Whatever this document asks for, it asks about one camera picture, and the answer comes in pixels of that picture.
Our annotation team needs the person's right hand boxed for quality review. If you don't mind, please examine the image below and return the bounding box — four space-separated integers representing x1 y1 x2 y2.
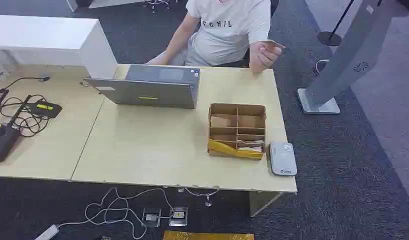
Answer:
145 55 170 66

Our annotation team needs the person's left hand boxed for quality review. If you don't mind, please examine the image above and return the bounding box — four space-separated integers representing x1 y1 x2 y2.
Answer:
248 41 284 69

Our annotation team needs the small tan card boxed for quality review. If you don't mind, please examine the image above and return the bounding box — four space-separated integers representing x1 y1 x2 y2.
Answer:
260 39 287 50

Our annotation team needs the grey laptop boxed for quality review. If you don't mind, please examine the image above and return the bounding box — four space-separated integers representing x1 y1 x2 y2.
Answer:
83 64 201 110

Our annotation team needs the person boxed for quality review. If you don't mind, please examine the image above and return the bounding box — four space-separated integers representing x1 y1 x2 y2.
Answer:
145 0 287 74

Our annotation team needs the chrome chair base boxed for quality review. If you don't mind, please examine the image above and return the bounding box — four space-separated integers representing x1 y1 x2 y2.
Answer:
143 0 173 14

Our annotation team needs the white cabinet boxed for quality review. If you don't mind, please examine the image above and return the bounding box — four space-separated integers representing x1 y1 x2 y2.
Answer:
65 0 146 13

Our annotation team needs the cardboard divider box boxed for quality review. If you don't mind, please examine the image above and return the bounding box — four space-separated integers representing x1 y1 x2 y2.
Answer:
206 102 268 162

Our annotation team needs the silver kiosk stand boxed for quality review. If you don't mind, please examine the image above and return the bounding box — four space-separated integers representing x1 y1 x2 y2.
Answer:
296 0 396 116

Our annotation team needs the stack of white cards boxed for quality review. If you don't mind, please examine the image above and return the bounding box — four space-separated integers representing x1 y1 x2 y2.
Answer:
236 139 266 154

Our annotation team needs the grey card reader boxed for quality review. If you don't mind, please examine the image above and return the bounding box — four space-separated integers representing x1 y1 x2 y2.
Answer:
268 142 298 177

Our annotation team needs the white desk partition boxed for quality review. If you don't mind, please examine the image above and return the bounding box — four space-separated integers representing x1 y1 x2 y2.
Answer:
0 14 119 80

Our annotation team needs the black adapter with yellow label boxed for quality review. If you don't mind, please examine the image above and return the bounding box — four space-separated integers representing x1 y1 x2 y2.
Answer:
26 100 63 120

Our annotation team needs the pale desk leg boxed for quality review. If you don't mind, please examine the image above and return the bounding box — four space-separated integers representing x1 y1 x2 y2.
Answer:
248 191 285 218

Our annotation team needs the crumpled clear plastic bag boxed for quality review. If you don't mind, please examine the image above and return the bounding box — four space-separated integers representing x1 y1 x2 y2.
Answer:
0 48 21 82

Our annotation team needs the steel floor socket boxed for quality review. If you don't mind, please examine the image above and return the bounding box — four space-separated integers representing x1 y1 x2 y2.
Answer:
168 206 189 228
141 207 163 228

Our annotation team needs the black device with antenna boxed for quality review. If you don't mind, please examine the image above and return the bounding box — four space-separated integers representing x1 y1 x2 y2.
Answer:
0 94 32 164

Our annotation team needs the gold foil box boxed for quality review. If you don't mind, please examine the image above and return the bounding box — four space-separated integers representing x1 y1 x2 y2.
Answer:
162 230 255 240

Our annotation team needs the white power strip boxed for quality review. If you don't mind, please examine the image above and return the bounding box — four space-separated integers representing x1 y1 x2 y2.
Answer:
33 224 61 240

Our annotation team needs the white cable by kiosk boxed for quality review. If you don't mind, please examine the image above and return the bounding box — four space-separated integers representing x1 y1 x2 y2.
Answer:
314 58 331 77

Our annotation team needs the black stanchion post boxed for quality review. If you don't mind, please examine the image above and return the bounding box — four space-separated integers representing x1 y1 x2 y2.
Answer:
316 0 356 47

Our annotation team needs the black cable with plug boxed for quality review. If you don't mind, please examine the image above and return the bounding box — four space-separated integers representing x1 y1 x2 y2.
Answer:
2 75 52 92

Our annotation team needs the tangled black cable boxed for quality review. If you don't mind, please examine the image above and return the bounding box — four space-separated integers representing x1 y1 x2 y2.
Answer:
0 95 52 138

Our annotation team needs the silver cable under desk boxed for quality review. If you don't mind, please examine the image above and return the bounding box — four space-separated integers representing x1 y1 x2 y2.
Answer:
177 187 221 208

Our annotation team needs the white floor cable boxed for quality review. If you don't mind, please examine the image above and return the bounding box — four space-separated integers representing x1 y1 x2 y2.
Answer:
56 186 175 240

